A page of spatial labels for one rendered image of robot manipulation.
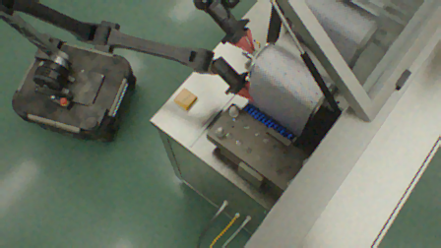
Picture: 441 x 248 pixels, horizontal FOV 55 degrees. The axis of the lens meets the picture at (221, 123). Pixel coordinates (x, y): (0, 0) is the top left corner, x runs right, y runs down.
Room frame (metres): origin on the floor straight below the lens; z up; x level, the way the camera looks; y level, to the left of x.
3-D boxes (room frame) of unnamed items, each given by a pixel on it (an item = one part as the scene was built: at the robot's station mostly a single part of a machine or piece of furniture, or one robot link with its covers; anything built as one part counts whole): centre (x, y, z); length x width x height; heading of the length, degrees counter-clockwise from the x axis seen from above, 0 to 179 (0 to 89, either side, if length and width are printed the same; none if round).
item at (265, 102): (0.61, -0.20, 1.11); 0.23 x 0.01 x 0.18; 51
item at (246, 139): (0.49, -0.15, 1.00); 0.40 x 0.16 x 0.06; 51
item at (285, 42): (0.75, -0.31, 1.17); 0.26 x 0.12 x 0.12; 51
